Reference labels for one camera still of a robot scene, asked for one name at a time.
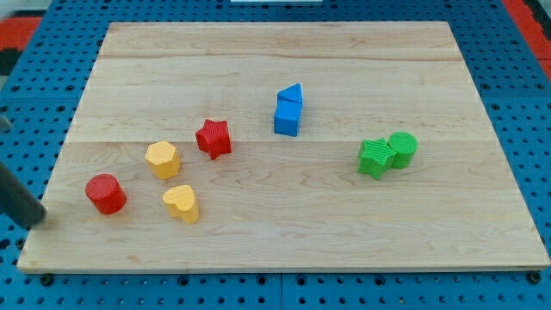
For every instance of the green star block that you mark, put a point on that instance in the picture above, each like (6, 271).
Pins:
(375, 157)

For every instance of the red cylinder block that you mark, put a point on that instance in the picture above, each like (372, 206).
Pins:
(105, 193)

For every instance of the yellow heart block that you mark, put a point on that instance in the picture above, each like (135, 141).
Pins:
(181, 203)

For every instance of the green cylinder block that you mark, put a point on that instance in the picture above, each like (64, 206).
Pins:
(405, 145)

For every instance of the blue cube block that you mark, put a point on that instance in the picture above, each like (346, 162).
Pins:
(287, 117)

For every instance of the wooden board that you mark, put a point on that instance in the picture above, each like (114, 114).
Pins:
(280, 203)

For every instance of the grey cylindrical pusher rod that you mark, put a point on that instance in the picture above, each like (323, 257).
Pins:
(18, 203)

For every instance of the blue triangle block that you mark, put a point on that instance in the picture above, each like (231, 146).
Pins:
(292, 93)

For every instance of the red star block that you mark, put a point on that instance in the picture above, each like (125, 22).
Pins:
(214, 139)

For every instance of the yellow hexagon block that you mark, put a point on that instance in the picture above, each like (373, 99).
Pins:
(162, 159)

